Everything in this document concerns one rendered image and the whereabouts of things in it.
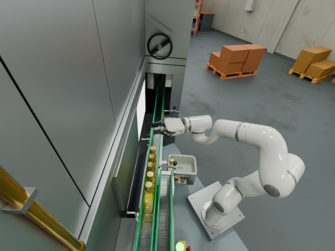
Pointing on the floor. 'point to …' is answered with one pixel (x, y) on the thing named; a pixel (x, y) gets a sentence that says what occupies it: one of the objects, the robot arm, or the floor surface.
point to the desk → (206, 16)
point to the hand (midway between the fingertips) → (155, 128)
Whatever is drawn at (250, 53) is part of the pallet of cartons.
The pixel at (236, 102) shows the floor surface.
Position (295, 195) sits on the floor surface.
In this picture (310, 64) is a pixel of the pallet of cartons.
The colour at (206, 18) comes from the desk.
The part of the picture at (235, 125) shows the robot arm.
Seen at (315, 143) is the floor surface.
